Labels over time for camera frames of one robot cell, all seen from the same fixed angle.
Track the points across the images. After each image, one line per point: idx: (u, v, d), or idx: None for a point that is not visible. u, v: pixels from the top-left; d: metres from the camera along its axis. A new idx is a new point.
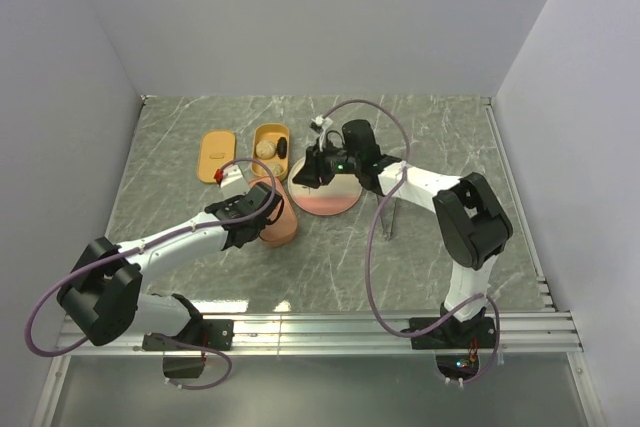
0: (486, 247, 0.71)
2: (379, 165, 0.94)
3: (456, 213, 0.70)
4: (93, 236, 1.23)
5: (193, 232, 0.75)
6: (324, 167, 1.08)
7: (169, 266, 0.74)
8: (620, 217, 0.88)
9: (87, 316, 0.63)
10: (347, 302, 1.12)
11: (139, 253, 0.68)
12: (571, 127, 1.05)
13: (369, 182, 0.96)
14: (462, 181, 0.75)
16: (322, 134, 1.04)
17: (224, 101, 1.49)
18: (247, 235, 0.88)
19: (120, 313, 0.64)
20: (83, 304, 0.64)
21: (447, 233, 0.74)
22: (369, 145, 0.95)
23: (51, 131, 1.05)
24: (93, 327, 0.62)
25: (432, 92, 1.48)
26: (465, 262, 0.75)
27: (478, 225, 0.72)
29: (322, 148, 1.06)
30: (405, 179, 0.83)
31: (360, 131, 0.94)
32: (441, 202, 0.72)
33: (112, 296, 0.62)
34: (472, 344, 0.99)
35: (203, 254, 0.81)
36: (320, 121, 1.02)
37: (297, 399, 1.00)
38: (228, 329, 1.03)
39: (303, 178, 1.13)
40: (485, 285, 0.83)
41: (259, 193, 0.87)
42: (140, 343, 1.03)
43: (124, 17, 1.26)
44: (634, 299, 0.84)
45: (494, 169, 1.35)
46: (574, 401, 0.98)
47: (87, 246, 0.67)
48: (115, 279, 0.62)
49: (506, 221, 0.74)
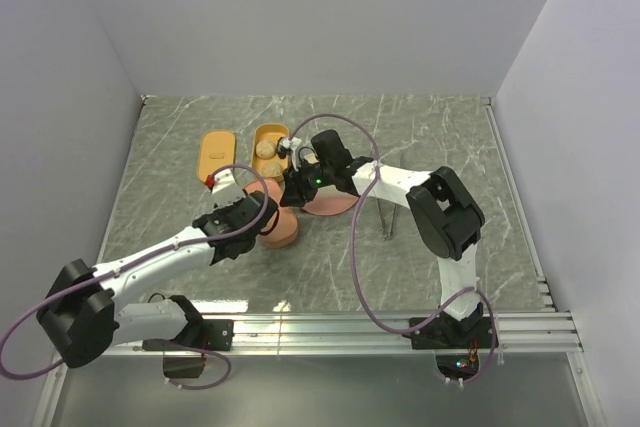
0: (461, 236, 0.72)
2: (352, 166, 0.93)
3: (428, 207, 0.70)
4: (93, 236, 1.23)
5: (177, 249, 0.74)
6: (304, 185, 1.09)
7: (150, 286, 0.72)
8: (620, 218, 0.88)
9: (62, 339, 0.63)
10: (347, 302, 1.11)
11: (114, 277, 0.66)
12: (571, 127, 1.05)
13: (344, 184, 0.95)
14: (433, 175, 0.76)
16: (292, 154, 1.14)
17: (224, 101, 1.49)
18: (238, 248, 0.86)
19: (96, 336, 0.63)
20: (60, 327, 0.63)
21: (422, 227, 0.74)
22: (339, 151, 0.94)
23: (51, 131, 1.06)
24: (68, 352, 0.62)
25: (432, 92, 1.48)
26: (444, 253, 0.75)
27: (452, 216, 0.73)
29: (299, 167, 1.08)
30: (379, 178, 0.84)
31: (326, 137, 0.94)
32: (413, 199, 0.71)
33: (85, 323, 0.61)
34: (472, 344, 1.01)
35: (191, 268, 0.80)
36: (288, 142, 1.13)
37: (298, 399, 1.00)
38: (228, 329, 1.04)
39: (288, 198, 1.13)
40: (475, 277, 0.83)
41: (254, 204, 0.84)
42: (140, 343, 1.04)
43: (124, 17, 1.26)
44: (634, 299, 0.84)
45: (494, 169, 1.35)
46: (575, 401, 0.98)
47: (63, 270, 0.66)
48: (88, 306, 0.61)
49: (477, 210, 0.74)
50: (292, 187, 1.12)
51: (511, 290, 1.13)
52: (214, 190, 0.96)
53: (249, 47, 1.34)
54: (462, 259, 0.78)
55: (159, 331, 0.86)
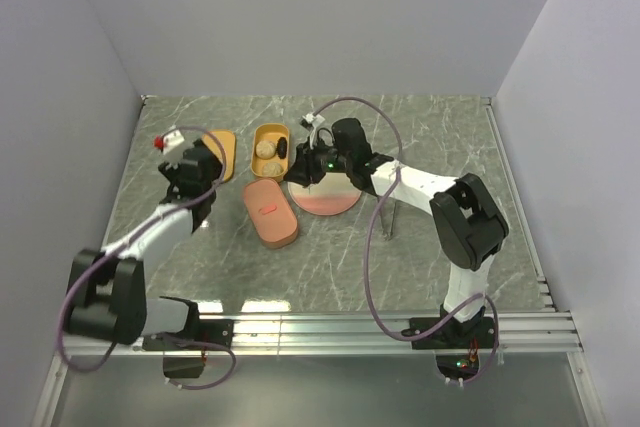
0: (484, 247, 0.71)
2: (371, 164, 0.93)
3: (453, 216, 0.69)
4: (93, 236, 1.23)
5: (164, 218, 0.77)
6: (314, 166, 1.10)
7: (155, 254, 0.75)
8: (621, 218, 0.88)
9: (105, 324, 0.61)
10: (348, 302, 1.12)
11: (127, 247, 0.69)
12: (571, 126, 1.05)
13: (361, 182, 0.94)
14: (458, 181, 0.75)
16: (313, 131, 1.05)
17: (224, 101, 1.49)
18: (207, 208, 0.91)
19: (137, 303, 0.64)
20: (96, 314, 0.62)
21: (443, 234, 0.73)
22: (361, 144, 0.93)
23: (51, 131, 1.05)
24: (118, 329, 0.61)
25: (432, 92, 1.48)
26: (462, 263, 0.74)
27: (475, 226, 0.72)
29: (313, 146, 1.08)
30: (399, 180, 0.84)
31: (351, 129, 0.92)
32: (437, 205, 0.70)
33: (124, 289, 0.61)
34: (472, 344, 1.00)
35: (181, 238, 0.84)
36: (311, 117, 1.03)
37: (298, 399, 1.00)
38: (228, 329, 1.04)
39: (295, 176, 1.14)
40: (485, 285, 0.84)
41: (192, 166, 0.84)
42: (140, 343, 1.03)
43: (124, 17, 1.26)
44: (634, 300, 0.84)
45: (494, 169, 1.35)
46: (574, 401, 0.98)
47: (73, 263, 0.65)
48: (119, 274, 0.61)
49: (502, 221, 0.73)
50: (302, 164, 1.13)
51: (512, 290, 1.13)
52: (164, 153, 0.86)
53: (250, 47, 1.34)
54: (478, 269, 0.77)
55: (165, 323, 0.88)
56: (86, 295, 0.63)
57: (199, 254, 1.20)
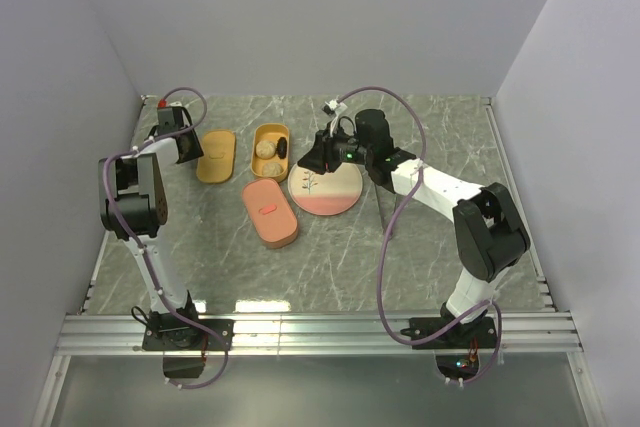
0: (501, 260, 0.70)
2: (392, 160, 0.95)
3: (475, 227, 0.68)
4: (94, 236, 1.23)
5: (157, 143, 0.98)
6: (332, 156, 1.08)
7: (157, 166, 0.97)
8: (622, 218, 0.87)
9: (139, 208, 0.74)
10: (348, 302, 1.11)
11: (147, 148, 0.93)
12: (571, 126, 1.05)
13: (380, 178, 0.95)
14: (483, 191, 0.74)
16: (334, 119, 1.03)
17: (224, 101, 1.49)
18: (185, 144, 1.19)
19: (159, 192, 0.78)
20: (130, 201, 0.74)
21: (463, 243, 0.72)
22: (383, 138, 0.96)
23: (51, 131, 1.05)
24: (152, 208, 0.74)
25: (432, 92, 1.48)
26: (477, 274, 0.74)
27: (496, 238, 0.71)
29: (332, 134, 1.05)
30: (422, 181, 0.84)
31: (375, 123, 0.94)
32: (460, 214, 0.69)
33: (150, 175, 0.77)
34: (472, 344, 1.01)
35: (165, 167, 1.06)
36: (335, 105, 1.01)
37: (297, 399, 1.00)
38: (228, 329, 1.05)
39: (310, 163, 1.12)
40: (493, 292, 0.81)
41: (168, 112, 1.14)
42: (140, 343, 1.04)
43: (125, 18, 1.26)
44: (635, 301, 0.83)
45: (494, 169, 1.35)
46: (574, 400, 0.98)
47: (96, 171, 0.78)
48: (142, 165, 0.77)
49: (525, 236, 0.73)
50: (318, 152, 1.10)
51: (512, 290, 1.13)
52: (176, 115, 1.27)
53: (250, 48, 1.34)
54: (493, 280, 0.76)
55: (172, 286, 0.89)
56: (117, 192, 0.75)
57: (199, 254, 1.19)
